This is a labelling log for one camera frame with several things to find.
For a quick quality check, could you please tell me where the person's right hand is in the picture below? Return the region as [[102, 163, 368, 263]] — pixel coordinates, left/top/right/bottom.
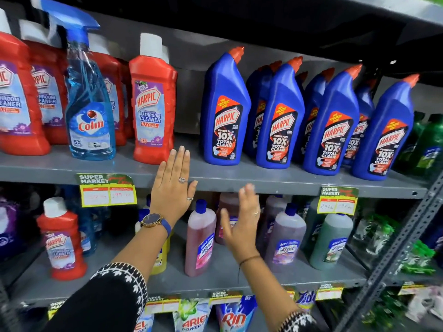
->
[[220, 183, 261, 265]]

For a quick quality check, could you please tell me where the person's left hand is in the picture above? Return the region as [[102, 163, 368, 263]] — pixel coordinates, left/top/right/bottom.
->
[[150, 146, 199, 228]]

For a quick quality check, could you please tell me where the person's right forearm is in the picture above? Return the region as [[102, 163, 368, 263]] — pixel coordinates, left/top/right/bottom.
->
[[239, 256, 302, 329]]

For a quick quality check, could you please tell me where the person's left forearm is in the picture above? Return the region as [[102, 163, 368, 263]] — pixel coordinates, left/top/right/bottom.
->
[[111, 221, 170, 285]]

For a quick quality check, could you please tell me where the pink floor cleaner bottle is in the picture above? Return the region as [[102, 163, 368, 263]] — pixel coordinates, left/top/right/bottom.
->
[[184, 199, 217, 277], [215, 192, 240, 245]]

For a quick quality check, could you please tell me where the grey metal shelf rack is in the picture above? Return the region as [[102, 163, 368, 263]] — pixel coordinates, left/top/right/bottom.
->
[[0, 0, 443, 332]]

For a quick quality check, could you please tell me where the lavender floor cleaner bottle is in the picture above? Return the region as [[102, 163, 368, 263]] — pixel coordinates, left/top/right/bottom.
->
[[264, 194, 288, 239], [264, 203, 307, 273]]

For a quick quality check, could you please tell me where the row of red cleaner bottles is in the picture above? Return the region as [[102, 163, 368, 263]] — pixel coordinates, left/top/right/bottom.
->
[[0, 8, 178, 166]]

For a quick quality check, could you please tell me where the small green yellow price tag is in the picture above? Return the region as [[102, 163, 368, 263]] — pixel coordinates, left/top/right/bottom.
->
[[398, 282, 427, 296], [48, 300, 67, 320], [209, 290, 243, 305], [145, 295, 181, 314], [315, 283, 345, 301]]

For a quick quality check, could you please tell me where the yellow floor cleaner bottle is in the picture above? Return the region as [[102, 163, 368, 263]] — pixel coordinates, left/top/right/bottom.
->
[[134, 194, 172, 276]]

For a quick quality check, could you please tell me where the grey green floor cleaner bottle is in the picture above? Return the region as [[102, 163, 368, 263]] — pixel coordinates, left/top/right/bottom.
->
[[300, 197, 326, 250], [309, 213, 354, 271]]

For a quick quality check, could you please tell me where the blue glass cleaner spray bottle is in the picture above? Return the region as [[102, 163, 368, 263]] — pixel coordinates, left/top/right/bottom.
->
[[30, 0, 117, 161]]

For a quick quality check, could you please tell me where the group of blue liquid bottles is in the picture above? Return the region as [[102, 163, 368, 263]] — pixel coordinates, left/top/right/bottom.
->
[[62, 186, 112, 257]]

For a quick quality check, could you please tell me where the blue red detergent pouch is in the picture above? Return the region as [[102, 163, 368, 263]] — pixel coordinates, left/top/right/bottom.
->
[[216, 295, 259, 332]]

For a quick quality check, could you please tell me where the green white detergent pouch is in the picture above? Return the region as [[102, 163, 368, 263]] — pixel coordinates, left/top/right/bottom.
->
[[172, 299, 212, 332]]

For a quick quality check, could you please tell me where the row of blue toilet cleaner bottles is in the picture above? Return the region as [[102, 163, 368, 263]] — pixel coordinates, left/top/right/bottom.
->
[[201, 46, 421, 182]]

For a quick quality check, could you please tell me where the blue white detergent pouch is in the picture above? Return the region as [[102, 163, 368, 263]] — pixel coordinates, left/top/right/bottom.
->
[[296, 290, 316, 310]]

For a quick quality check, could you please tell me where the red bathroom cleaner bottle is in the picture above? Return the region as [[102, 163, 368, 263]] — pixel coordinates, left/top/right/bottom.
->
[[36, 197, 88, 282]]

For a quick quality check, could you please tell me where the black white embroidered right sleeve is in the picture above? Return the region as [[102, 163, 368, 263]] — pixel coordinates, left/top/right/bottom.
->
[[278, 310, 321, 332]]

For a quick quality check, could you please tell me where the black white embroidered sleeve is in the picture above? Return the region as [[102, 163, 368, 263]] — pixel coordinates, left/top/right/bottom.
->
[[278, 310, 321, 332], [43, 262, 149, 332]]

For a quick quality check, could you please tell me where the black white embroidered left sleeve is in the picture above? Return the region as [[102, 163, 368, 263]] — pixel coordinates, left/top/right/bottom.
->
[[43, 262, 149, 332]]

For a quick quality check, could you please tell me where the group of green refill packs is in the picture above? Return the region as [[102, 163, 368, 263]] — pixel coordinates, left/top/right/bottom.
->
[[351, 212, 437, 276]]

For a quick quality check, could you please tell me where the purple refill pouch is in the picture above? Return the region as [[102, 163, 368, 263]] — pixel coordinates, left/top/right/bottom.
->
[[0, 197, 22, 260]]

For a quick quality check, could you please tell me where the white pink product pack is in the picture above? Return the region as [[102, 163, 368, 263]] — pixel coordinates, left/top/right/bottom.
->
[[405, 286, 443, 324]]

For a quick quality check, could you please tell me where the gold wristwatch with blue strap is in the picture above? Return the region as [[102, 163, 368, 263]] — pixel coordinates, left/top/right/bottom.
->
[[140, 213, 172, 239]]

